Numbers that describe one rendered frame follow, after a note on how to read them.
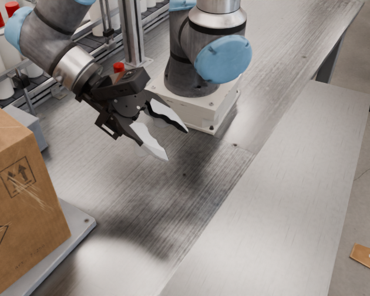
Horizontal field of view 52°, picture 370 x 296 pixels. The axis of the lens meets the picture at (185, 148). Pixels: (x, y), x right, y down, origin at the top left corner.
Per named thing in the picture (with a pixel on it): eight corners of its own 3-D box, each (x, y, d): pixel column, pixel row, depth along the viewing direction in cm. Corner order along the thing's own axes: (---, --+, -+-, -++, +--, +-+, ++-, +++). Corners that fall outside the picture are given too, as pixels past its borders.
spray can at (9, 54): (20, 76, 107) (-5, 5, 93) (33, 82, 105) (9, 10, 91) (4, 85, 104) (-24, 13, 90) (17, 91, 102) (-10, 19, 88)
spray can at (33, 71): (34, 67, 111) (13, -3, 96) (47, 72, 109) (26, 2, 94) (20, 76, 107) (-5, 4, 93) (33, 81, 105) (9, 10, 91)
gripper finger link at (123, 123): (152, 140, 69) (124, 102, 70) (156, 135, 68) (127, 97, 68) (133, 151, 66) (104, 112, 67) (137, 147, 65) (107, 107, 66)
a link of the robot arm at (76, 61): (83, 38, 68) (54, 63, 63) (104, 54, 68) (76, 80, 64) (74, 63, 74) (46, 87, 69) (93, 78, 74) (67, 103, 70)
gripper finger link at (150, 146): (158, 169, 72) (130, 131, 73) (171, 157, 67) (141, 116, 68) (146, 177, 70) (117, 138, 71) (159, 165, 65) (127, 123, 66)
